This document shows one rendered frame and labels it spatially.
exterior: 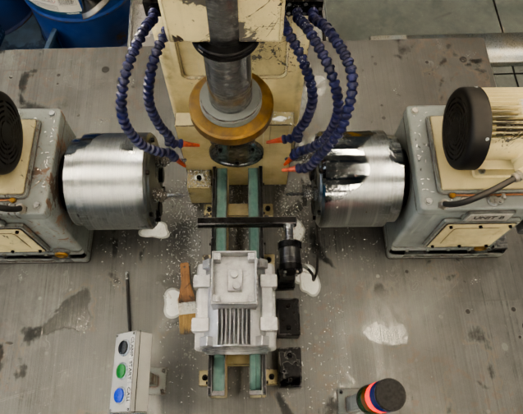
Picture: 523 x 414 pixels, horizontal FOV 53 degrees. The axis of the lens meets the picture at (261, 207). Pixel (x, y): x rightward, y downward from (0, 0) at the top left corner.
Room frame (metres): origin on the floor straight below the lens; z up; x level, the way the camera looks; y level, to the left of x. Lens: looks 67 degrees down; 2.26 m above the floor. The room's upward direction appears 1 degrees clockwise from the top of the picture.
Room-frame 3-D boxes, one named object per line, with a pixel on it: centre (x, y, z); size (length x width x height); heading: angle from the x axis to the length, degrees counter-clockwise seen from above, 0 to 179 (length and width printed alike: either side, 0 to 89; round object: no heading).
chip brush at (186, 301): (0.34, 0.20, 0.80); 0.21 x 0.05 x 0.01; 8
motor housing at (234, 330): (0.27, 0.06, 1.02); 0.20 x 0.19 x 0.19; 2
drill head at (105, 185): (0.58, 0.42, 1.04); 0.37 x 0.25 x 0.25; 92
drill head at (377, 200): (0.61, -0.27, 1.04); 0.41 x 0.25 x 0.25; 92
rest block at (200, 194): (0.66, 0.18, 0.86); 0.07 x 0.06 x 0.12; 92
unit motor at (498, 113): (0.59, -0.57, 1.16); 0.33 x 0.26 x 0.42; 92
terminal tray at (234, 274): (0.31, 0.06, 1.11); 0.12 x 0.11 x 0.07; 2
